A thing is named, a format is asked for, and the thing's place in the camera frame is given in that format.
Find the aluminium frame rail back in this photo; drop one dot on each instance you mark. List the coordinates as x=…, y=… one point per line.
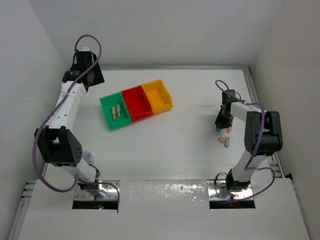
x=175, y=67

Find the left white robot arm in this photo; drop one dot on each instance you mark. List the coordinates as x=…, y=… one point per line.
x=54, y=139

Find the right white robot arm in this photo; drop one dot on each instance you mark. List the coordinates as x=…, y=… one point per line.
x=262, y=137

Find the pink correction tape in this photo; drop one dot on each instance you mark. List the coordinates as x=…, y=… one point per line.
x=229, y=129

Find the metal base plate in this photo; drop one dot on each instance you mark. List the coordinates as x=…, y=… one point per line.
x=106, y=190
x=218, y=192

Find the white eraser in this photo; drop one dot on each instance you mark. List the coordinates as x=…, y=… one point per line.
x=227, y=142

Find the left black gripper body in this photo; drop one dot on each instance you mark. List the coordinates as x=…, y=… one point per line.
x=96, y=77

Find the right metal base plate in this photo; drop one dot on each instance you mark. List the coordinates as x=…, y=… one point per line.
x=218, y=192

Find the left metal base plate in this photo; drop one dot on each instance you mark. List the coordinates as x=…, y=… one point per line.
x=106, y=190

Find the red plastic bin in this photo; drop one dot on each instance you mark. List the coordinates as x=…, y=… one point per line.
x=137, y=103

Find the yellow plastic bin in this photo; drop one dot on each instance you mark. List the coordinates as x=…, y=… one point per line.
x=158, y=96

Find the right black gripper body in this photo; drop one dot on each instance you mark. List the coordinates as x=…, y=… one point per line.
x=224, y=119

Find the green plastic bin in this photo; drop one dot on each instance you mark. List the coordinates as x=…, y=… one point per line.
x=107, y=103

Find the clear tape roll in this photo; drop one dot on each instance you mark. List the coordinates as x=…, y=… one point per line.
x=88, y=157

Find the yellow eraser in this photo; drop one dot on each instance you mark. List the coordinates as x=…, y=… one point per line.
x=221, y=139

